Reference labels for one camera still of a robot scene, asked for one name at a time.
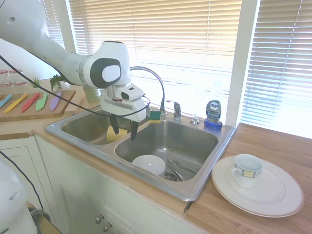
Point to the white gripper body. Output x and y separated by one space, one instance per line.
122 108

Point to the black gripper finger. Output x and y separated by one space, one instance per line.
114 125
133 131

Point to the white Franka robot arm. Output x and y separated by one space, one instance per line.
61 58

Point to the chrome faucet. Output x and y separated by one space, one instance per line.
161 83

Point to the green and yellow sponge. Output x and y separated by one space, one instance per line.
155 116

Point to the light green cup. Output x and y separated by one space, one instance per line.
91 95

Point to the white bowl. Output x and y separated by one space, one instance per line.
148 164

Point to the stainless steel double sink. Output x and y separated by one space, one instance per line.
170 139

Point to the wooden cutting board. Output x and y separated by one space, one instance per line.
65 102

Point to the metal drain strainer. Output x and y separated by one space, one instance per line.
171 176

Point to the purple knife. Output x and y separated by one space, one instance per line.
54 102

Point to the leafy potted plant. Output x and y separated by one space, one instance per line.
57 81

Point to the white kitchen cabinet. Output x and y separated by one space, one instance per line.
80 190

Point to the green knife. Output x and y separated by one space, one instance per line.
41 102

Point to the blue Dawn dish soap bottle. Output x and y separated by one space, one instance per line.
213 112

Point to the red knife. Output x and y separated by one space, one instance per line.
30 102

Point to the wide white window blind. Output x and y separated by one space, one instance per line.
170 36

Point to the small spiky potted plant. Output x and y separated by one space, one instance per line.
36 84

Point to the metal cabinet knob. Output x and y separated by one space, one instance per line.
98 219
106 227

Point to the yellow knife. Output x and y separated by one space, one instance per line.
15 103

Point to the narrow white window blind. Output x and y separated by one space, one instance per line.
54 22

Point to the blue knife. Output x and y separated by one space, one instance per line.
5 100

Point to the glass jar red checkered lid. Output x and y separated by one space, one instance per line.
9 79

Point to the white cup with patterned rim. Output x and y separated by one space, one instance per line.
246 173

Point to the white dinner plate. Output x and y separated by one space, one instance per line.
275 195

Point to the medium white window blind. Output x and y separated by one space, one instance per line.
282 73

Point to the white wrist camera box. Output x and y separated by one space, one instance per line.
129 92

